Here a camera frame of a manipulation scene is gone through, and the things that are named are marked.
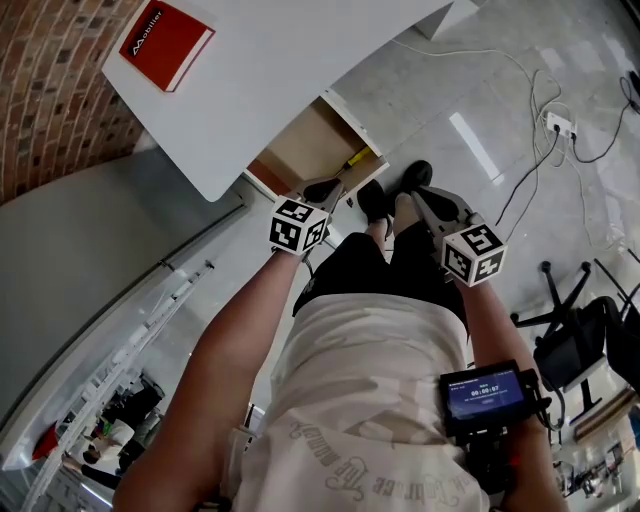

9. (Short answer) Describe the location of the person's leg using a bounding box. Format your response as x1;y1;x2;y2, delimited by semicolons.
366;212;397;241
393;192;427;237

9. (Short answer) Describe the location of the white desk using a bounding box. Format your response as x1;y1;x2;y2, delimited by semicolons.
101;0;456;204

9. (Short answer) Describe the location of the black power cable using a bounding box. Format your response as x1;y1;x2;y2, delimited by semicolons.
567;72;640;165

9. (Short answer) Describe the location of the person's left black shoe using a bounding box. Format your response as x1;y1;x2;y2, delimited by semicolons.
356;179;393;227

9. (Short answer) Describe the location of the white metal rack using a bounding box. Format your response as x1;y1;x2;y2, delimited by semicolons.
0;259;217;512

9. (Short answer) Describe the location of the long white cable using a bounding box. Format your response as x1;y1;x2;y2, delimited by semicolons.
388;37;576;171

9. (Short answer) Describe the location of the person's right forearm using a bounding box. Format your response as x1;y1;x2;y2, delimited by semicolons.
449;277;574;512

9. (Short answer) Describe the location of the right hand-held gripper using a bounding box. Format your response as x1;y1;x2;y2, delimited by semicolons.
410;186;509;289

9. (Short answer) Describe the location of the long dark cable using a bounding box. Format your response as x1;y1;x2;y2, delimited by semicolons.
496;127;557;227

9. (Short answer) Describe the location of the black office chair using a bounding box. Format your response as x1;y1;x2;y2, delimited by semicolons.
509;257;640;416

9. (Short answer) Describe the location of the white power strip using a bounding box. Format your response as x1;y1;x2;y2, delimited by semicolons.
544;110;579;139

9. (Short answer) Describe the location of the white open desk cabinet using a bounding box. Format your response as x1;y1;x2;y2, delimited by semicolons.
412;0;489;41

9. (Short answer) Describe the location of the white drawer with wooden inside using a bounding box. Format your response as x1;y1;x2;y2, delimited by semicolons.
243;89;391;201

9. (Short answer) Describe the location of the person's right black shoe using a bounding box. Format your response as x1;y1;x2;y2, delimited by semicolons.
397;159;435;197

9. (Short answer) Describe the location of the yellow small object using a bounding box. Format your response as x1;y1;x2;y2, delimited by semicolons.
333;146;374;175

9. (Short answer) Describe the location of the person's left leg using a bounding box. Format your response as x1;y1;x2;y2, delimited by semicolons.
366;212;397;241

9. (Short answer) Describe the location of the person's right leg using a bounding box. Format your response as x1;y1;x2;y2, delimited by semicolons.
393;192;427;237

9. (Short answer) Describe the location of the person's white printed t-shirt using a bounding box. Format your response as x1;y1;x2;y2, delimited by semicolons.
232;292;494;512

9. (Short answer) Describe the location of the person's left forearm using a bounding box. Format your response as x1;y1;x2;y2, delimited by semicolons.
112;248;307;512

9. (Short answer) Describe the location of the red paper decoration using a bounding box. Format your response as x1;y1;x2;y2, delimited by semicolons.
31;421;60;462

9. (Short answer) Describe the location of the person's black shoe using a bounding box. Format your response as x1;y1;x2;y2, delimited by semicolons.
356;179;393;227
397;159;435;197

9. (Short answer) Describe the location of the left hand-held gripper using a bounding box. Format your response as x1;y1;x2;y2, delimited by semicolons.
268;175;347;257

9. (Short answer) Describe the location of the red hardcover book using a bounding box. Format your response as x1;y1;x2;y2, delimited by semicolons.
118;0;217;94

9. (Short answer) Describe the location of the black wrist-mounted display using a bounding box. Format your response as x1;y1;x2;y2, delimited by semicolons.
438;359;554;501

